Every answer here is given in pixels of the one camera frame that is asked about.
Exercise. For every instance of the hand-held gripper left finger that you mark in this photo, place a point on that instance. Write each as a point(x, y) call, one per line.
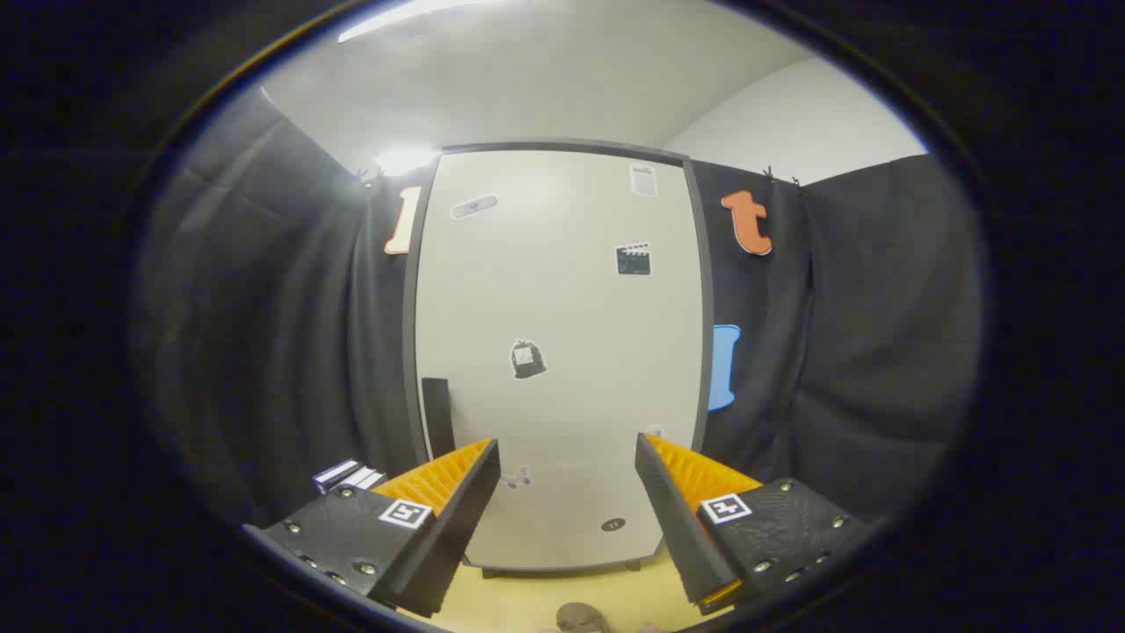
point(457, 519)

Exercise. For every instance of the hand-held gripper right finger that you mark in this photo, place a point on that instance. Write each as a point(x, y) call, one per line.
point(672, 519)

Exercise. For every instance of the brown fuzzy shoe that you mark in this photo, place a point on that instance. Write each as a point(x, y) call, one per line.
point(582, 618)

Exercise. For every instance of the grey shoe cabinet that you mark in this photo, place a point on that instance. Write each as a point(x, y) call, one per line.
point(707, 308)

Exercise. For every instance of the white shoe cabinet door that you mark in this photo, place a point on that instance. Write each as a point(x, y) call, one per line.
point(562, 290)

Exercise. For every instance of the blue spined book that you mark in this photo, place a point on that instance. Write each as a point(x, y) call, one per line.
point(338, 473)

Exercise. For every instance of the black backdrop cloth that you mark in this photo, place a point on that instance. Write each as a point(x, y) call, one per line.
point(264, 308)

